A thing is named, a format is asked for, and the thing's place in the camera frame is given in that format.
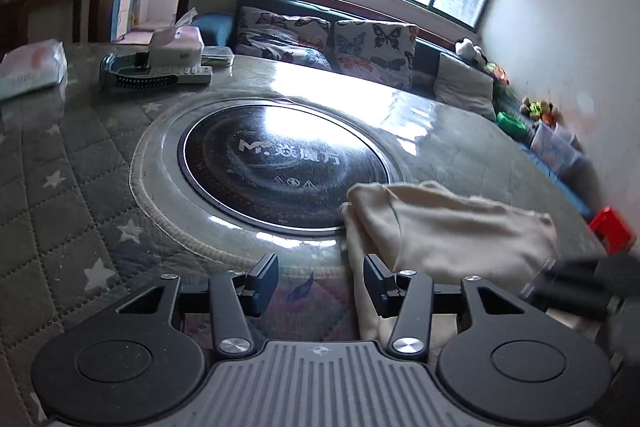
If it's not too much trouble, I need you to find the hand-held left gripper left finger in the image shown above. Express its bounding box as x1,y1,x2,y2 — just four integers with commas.
114,252,280,360

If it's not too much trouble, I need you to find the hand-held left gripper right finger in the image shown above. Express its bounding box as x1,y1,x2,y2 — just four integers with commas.
362,253,528,360

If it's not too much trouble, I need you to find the cream sweatshirt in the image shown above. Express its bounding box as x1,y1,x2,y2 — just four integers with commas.
340,181,559,354

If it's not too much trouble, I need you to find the red box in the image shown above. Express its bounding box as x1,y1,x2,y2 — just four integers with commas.
588,206,637,256

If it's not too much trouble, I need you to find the round black induction cooktop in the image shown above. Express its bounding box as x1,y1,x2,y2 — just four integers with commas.
176,97,404,238

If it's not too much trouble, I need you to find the clear plastic bin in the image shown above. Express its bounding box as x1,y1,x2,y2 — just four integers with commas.
529,122,587,178

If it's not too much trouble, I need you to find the pile of colourful toys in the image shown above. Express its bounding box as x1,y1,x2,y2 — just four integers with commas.
487,62,562,136

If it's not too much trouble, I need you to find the grey pillow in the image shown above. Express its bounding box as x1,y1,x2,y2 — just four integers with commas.
433,52,497,122

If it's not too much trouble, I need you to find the white remote control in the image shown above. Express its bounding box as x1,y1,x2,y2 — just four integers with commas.
176,65,214,84

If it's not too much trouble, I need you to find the butterfly print cushion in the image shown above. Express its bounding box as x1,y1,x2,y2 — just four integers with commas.
331,20,419,90
234,5,334,71

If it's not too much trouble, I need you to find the dark sofa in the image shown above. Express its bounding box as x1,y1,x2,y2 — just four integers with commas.
234,0,503,124

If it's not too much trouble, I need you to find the flat green box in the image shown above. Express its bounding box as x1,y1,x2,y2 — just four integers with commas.
201,46,235,67

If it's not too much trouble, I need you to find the black and teal handheld device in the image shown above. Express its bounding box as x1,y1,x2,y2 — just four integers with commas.
98,51,179,92

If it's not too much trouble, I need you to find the black and white plush toy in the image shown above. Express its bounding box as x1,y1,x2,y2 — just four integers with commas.
454,37,489,68

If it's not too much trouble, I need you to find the white and pink tissue box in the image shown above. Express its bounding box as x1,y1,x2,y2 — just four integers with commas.
149,8,204,66

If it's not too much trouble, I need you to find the blue pillow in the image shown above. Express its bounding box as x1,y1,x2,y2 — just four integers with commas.
192,12,237,54

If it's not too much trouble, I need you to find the blue and white cardboard box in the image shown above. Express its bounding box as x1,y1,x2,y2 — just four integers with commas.
113,0,144,41

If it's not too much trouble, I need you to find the pink and white plastic package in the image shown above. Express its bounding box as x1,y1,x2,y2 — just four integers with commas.
0,39,69,102

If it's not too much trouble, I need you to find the dark wooden side cabinet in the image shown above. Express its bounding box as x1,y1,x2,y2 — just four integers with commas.
0,0,86,54

